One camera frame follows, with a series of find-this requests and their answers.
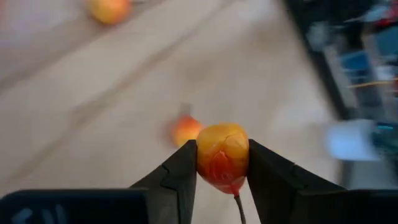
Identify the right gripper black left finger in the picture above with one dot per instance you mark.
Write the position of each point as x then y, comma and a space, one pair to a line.
174, 186

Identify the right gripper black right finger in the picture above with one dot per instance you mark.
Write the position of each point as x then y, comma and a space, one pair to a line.
273, 186

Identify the white plant pot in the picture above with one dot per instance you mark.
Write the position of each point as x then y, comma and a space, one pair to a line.
351, 140

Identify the black aluminium table frame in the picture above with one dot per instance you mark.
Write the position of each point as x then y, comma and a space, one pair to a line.
321, 62

